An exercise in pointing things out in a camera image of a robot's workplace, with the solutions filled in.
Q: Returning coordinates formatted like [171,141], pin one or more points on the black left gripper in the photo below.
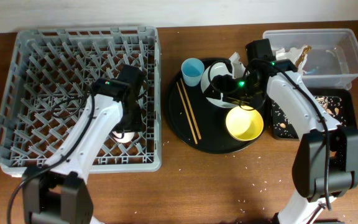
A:
[137,122]

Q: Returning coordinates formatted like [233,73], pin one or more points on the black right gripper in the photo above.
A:
[228,91]

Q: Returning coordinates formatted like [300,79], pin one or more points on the pink cup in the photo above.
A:
[123,137]

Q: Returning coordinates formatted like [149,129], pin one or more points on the light blue cup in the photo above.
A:
[192,70]

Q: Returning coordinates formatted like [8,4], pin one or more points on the yellow bowl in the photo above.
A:
[244,124]

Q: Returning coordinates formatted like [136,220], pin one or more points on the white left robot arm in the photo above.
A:
[57,191]

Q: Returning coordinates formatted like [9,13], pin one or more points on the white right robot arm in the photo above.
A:
[326,164]

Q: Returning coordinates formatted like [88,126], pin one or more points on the grey dishwasher rack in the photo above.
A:
[48,74]

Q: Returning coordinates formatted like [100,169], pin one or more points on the pale green plate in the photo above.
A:
[219,67]

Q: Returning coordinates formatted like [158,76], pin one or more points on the round black tray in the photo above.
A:
[210,118]

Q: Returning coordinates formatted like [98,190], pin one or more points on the food scraps pile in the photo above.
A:
[331,104]

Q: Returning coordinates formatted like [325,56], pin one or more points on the crumpled white paper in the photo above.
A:
[292,54]

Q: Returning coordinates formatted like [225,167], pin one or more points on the brown snack wrapper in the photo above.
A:
[301,60]

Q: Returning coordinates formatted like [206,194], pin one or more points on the clear plastic bin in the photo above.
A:
[333,60]

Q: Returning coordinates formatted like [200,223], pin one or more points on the rectangular black tray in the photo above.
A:
[348,111]

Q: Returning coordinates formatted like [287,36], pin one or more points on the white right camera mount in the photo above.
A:
[238,67]

